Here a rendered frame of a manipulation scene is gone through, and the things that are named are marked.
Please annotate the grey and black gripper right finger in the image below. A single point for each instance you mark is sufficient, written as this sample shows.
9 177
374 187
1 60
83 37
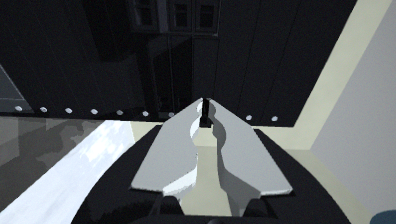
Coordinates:
253 166

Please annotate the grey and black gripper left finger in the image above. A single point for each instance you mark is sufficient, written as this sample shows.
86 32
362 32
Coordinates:
163 162

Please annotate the black server rack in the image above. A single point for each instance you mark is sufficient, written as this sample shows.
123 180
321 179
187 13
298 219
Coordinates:
79 59

